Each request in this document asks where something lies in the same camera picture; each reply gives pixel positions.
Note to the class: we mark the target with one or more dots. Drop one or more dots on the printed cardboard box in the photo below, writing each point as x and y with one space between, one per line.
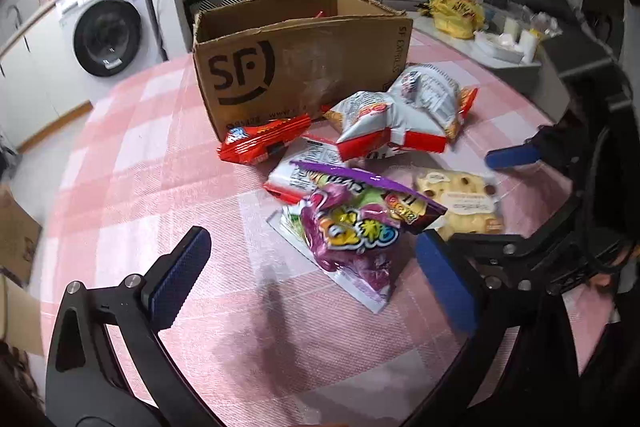
15 232

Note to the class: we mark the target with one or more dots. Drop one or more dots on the pink plaid tablecloth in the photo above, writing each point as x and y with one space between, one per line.
150 157

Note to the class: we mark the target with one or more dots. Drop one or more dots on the purple candy packet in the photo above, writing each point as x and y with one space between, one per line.
350 232

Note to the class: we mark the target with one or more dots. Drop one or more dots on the thin red wafer packet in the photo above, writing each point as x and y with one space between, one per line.
260 139

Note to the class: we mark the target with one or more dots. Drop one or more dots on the yellow plastic bag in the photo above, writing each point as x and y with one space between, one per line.
452 14

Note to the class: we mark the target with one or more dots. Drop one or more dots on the black white patterned rug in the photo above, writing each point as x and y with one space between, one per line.
215 2

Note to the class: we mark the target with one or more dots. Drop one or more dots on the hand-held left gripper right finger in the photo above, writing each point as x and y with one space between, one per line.
445 282

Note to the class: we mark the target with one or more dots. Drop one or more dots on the white kitchen counter cabinet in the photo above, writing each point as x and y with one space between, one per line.
35 82

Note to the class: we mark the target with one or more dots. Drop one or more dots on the white and red chips packet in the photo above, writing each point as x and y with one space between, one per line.
370 122

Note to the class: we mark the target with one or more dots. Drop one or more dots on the yellow cheese-print bread packet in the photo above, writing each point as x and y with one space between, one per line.
460 202

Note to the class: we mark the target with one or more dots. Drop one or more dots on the white washing machine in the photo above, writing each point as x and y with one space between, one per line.
110 27

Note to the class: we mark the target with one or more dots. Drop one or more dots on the curved kitchen faucet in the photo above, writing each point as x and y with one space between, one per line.
12 14

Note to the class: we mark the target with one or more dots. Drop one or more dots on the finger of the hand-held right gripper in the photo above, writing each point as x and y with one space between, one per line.
507 157
495 252

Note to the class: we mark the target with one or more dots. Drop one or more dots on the white and orange chips packet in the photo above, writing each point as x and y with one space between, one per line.
430 94

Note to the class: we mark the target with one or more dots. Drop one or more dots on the grey coffee table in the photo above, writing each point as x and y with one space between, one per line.
500 72

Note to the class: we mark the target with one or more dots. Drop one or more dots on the plain cardboard sheet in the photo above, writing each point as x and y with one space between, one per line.
20 317

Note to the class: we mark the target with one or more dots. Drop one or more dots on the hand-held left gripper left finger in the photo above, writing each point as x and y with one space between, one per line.
175 277

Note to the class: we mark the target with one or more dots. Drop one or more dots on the white yellow cup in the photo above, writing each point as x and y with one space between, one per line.
529 44

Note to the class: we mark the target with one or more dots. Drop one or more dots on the white jar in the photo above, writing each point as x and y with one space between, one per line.
510 29

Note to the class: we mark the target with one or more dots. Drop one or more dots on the brown cardboard box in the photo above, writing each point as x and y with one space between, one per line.
300 72

